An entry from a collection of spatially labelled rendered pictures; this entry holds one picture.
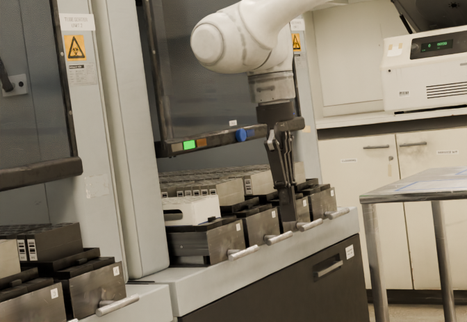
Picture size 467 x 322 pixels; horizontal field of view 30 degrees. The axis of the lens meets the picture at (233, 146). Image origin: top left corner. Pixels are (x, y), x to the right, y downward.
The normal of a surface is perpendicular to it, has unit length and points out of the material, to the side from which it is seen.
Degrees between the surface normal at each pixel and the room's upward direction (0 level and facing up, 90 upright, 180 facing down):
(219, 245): 90
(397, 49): 59
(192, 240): 90
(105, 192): 90
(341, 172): 90
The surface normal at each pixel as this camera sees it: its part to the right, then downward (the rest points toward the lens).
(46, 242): 0.84, -0.08
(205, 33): -0.58, 0.25
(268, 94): -0.33, 0.09
